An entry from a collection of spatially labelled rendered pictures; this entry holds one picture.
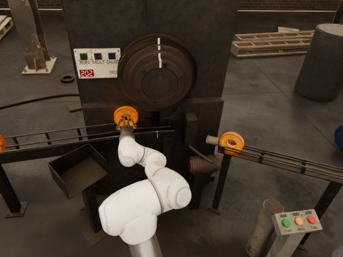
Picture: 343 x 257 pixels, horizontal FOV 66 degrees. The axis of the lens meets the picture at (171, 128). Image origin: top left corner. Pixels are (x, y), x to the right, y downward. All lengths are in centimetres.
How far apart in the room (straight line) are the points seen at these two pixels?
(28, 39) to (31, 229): 280
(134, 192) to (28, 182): 183
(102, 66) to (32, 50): 280
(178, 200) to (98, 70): 104
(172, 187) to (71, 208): 152
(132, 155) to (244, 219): 120
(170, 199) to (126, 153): 57
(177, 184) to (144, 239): 21
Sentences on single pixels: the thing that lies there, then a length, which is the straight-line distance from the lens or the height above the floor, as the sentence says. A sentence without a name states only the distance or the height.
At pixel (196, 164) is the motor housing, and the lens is 186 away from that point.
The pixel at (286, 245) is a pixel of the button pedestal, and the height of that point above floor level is 43.
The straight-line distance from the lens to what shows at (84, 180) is 168.
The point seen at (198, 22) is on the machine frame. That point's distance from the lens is 166.
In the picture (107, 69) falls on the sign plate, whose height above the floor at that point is 112.
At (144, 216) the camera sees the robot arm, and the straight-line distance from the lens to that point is 91.
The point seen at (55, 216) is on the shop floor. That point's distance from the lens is 233.
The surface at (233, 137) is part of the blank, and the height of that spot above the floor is 76.
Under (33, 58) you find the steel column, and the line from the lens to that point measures 446.
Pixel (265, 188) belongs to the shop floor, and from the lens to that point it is 256.
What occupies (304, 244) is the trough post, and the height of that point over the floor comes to 1.
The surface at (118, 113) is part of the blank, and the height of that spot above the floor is 87.
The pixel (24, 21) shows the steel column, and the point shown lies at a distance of 429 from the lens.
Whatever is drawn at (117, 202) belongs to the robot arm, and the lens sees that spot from 90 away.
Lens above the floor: 183
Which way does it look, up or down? 38 degrees down
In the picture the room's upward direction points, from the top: 3 degrees clockwise
